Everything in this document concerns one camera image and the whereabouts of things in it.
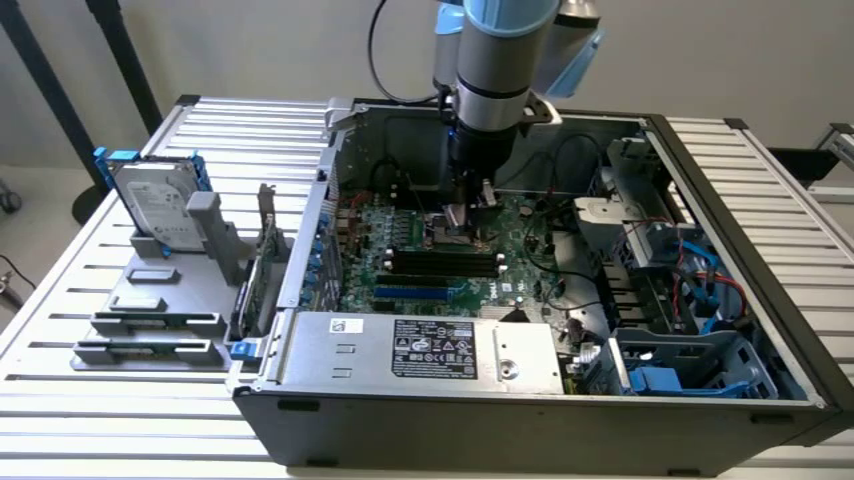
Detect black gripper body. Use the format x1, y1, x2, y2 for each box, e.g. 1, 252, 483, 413
444, 121, 519, 205

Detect CPU socket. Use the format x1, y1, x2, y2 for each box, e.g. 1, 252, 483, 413
415, 208, 490, 247

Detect black RAM slot bank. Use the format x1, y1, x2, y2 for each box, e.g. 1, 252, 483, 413
390, 248, 503, 280

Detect grey metal disk bay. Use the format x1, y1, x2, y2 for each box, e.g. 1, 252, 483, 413
570, 136, 706, 271

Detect green motherboard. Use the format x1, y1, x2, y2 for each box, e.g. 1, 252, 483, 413
324, 191, 570, 322

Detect blue expansion slot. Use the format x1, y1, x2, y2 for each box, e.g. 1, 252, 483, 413
371, 284, 450, 302

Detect silver chipset heatsink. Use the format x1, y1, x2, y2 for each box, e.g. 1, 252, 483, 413
478, 303, 536, 324

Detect blue disk caddy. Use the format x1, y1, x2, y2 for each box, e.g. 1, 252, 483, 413
92, 146, 215, 201

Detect green graphics card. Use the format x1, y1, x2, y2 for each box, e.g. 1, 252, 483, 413
228, 181, 283, 337

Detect silver power supply unit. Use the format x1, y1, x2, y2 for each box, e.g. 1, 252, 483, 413
264, 311, 570, 396

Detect silver hard disk drive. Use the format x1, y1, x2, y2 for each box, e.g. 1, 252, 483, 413
108, 156, 206, 251

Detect aluminium side table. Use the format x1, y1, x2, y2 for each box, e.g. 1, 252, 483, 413
766, 121, 854, 203

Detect grey drive cage blue clips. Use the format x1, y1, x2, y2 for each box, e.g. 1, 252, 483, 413
605, 325, 783, 402

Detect grey parts rack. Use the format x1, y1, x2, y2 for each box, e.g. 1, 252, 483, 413
69, 191, 296, 372

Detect black open PC case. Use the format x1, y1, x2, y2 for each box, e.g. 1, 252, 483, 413
224, 96, 850, 469

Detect black stand pole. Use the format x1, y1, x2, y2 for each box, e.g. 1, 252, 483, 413
0, 0, 166, 227

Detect black wire loop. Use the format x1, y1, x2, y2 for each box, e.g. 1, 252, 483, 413
523, 133, 610, 236

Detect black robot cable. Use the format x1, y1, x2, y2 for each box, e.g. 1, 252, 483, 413
366, 0, 458, 126

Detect blue wire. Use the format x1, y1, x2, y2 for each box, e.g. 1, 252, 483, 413
673, 237, 735, 333

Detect red wire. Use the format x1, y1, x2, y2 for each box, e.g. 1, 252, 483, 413
674, 242, 750, 331

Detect black floor cable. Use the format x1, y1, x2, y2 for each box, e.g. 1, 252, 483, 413
0, 179, 37, 307

